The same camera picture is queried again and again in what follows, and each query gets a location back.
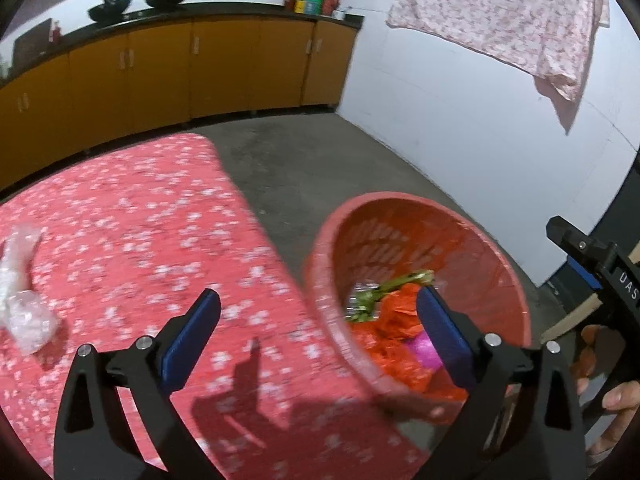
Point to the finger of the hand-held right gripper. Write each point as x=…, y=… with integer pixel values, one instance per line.
x=582, y=250

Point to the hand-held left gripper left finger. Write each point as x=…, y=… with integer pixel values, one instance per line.
x=190, y=340

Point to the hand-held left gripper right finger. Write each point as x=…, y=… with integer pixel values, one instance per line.
x=445, y=335

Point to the magenta plastic bag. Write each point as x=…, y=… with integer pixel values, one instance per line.
x=425, y=350

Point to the large orange plastic bag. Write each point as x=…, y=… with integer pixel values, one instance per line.
x=400, y=310

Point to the olive green plastic bag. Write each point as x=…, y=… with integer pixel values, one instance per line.
x=400, y=282

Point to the red plastic basket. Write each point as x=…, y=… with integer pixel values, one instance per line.
x=450, y=240

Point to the person's right hand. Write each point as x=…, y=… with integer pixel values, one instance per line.
x=622, y=402

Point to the wooden stick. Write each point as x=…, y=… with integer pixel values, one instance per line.
x=565, y=322

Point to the red floral blanket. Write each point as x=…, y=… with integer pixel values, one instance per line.
x=150, y=210

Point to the clear crumpled plastic bag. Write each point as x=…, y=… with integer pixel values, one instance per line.
x=30, y=320

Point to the pink floral hanging cloth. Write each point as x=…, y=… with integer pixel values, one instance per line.
x=500, y=10

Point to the yellow kitchen base cabinet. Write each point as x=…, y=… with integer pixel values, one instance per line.
x=150, y=70

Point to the red bottle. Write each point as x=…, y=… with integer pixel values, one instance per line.
x=55, y=34

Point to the white cup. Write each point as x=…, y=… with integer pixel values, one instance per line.
x=340, y=14

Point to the small black wok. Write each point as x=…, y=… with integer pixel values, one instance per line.
x=109, y=9

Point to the green and yellow box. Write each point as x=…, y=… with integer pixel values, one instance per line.
x=311, y=1

